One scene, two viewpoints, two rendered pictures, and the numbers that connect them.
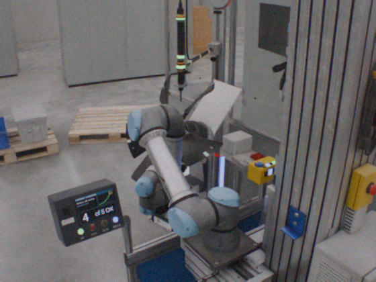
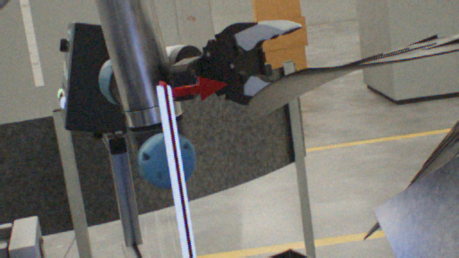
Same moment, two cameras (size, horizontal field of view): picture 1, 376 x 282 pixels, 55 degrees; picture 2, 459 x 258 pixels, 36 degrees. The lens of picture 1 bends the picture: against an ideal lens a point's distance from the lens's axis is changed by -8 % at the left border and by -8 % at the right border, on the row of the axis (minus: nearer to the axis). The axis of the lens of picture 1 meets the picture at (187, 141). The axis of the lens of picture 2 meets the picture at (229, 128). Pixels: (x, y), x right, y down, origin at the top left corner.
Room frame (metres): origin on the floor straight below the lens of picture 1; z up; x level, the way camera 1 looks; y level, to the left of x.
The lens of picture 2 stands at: (1.95, -0.77, 1.27)
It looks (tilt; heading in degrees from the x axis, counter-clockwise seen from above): 11 degrees down; 111
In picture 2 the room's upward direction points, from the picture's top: 8 degrees counter-clockwise
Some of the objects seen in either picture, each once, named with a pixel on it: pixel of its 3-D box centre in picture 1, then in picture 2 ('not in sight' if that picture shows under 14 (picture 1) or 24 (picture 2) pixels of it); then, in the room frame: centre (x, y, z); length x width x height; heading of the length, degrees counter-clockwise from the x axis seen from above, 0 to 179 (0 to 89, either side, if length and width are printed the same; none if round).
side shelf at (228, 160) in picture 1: (239, 156); not in sight; (2.35, -0.35, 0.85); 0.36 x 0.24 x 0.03; 35
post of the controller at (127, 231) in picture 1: (127, 235); (125, 190); (1.34, 0.26, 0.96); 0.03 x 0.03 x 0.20; 35
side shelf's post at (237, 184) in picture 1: (235, 209); not in sight; (2.35, -0.35, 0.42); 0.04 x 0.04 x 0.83; 35
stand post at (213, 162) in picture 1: (211, 198); not in sight; (2.24, -0.16, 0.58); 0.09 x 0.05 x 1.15; 35
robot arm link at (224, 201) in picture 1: (221, 207); not in sight; (1.20, -0.13, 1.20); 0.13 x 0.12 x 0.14; 122
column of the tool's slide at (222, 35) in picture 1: (216, 133); not in sight; (2.62, -0.21, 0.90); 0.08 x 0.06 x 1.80; 70
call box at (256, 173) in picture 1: (264, 170); not in sight; (1.81, -0.41, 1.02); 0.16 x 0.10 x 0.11; 125
